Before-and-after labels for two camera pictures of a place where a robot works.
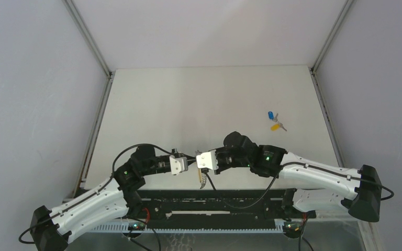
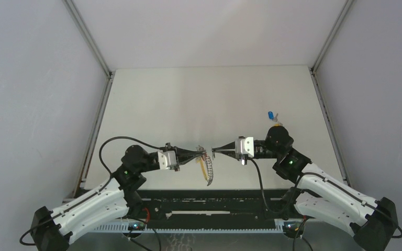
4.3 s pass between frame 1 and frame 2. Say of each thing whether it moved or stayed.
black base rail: stayed
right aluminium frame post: stayed
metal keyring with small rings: moved
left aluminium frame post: stayed
